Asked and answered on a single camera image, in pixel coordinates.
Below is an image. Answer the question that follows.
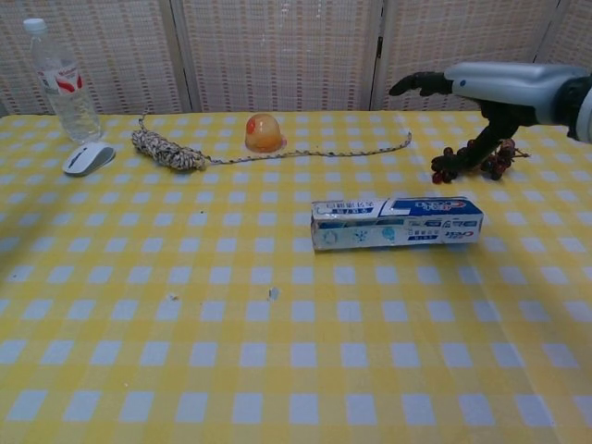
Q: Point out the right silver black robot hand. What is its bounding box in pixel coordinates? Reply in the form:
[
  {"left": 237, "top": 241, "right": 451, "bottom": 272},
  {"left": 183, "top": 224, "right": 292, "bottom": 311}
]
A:
[{"left": 388, "top": 61, "right": 585, "bottom": 172}]

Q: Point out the blue white toothpaste box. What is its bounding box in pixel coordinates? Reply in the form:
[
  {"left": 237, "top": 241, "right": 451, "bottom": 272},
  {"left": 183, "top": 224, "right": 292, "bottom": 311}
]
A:
[{"left": 310, "top": 195, "right": 485, "bottom": 252}]

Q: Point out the dark red grape bunch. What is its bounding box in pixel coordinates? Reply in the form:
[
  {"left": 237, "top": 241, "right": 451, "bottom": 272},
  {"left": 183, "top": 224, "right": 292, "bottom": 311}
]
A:
[{"left": 430, "top": 137, "right": 531, "bottom": 185}]

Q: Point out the bamboo folding screen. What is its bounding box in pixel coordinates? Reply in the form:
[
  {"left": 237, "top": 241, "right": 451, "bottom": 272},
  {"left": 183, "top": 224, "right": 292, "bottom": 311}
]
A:
[{"left": 0, "top": 0, "right": 592, "bottom": 115}]

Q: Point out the yellow white checked tablecloth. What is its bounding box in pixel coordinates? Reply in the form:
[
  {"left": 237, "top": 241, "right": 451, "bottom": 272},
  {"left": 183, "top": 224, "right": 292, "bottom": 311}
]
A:
[{"left": 0, "top": 106, "right": 592, "bottom": 444}]

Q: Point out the white computer mouse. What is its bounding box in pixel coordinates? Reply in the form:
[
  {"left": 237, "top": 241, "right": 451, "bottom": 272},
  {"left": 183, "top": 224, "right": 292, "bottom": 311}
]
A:
[{"left": 62, "top": 142, "right": 117, "bottom": 178}]

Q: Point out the clear plastic water bottle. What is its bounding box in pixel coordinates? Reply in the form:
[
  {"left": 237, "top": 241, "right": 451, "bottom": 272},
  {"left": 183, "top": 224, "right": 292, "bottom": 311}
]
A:
[{"left": 22, "top": 18, "right": 103, "bottom": 144}]

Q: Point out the braided speckled rope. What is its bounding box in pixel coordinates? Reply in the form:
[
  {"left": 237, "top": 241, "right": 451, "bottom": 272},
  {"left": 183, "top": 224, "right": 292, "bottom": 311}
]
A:
[{"left": 131, "top": 110, "right": 413, "bottom": 172}]

